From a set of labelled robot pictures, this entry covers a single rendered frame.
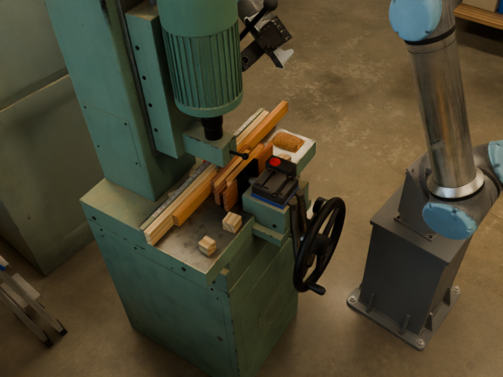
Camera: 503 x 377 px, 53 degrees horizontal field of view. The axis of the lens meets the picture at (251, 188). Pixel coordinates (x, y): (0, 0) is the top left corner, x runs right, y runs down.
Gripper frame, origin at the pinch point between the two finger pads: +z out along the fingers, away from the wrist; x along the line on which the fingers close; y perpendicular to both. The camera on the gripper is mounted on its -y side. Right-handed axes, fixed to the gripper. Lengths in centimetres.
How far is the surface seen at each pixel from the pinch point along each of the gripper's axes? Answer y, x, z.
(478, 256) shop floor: 17, 140, -88
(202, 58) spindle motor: -11.5, -6.3, 14.9
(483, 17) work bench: 118, 84, -240
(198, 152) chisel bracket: -32.1, 12.3, -6.6
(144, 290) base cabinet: -86, 42, -27
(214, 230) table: -39.5, 30.2, 4.2
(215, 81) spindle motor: -12.9, -0.6, 12.0
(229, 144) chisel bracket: -23.1, 15.2, -3.6
